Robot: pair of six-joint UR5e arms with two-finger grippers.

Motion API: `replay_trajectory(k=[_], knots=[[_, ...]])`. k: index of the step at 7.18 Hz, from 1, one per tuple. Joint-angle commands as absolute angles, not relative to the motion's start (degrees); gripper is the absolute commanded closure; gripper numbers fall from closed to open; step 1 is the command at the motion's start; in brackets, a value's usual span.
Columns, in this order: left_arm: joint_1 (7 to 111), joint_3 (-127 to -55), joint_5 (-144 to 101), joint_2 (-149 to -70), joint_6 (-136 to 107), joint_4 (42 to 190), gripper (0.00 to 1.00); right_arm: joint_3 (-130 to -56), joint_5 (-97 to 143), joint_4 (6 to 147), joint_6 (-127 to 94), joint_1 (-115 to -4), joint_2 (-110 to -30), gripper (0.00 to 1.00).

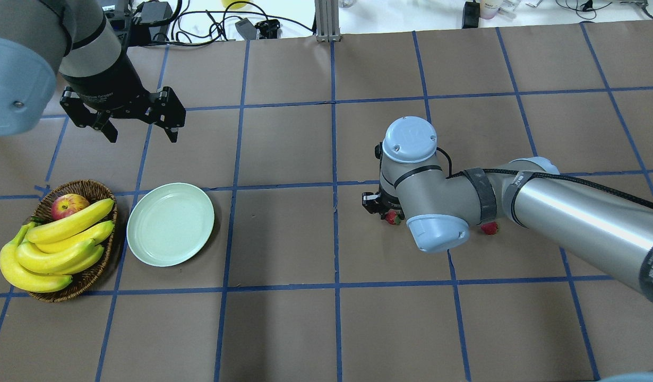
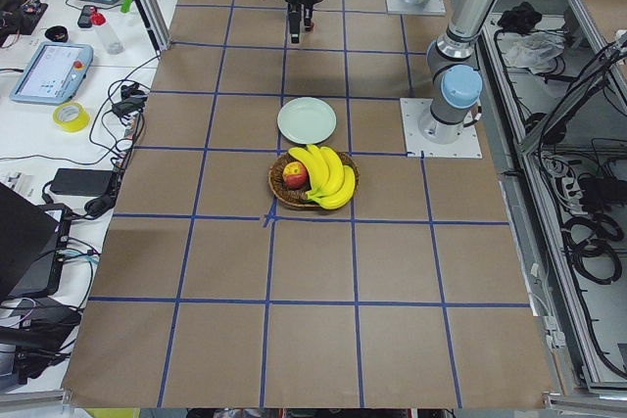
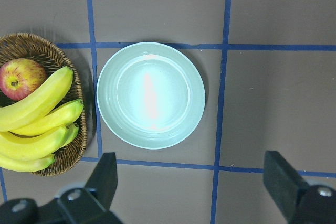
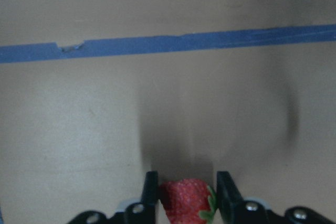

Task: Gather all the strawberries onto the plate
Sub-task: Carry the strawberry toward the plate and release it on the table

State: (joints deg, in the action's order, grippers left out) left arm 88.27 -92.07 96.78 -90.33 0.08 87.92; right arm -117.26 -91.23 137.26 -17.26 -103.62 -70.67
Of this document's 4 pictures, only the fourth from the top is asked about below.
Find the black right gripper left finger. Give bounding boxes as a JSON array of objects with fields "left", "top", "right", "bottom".
[{"left": 69, "top": 171, "right": 159, "bottom": 223}]

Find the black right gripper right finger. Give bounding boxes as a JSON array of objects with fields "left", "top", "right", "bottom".
[{"left": 216, "top": 171, "right": 334, "bottom": 224}]

